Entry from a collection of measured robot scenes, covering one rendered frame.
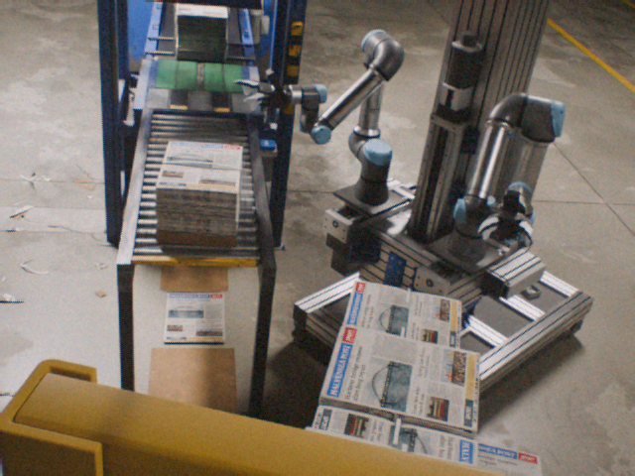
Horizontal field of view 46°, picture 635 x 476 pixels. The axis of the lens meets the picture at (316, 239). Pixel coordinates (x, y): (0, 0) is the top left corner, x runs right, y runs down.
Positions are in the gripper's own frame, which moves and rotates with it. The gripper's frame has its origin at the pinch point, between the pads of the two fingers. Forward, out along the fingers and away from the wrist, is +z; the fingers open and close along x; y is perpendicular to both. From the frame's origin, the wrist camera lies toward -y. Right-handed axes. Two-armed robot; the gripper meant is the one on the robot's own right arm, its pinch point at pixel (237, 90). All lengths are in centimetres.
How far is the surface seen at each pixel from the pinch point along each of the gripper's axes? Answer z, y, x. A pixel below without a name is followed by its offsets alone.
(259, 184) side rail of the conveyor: -12.7, 43.8, -1.9
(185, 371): 20, 120, -33
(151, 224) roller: 35, 41, -26
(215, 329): 2, 122, -9
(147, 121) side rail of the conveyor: 25, 53, 64
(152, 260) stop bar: 39, 35, -53
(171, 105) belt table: 11, 55, 82
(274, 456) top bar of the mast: 53, -91, -215
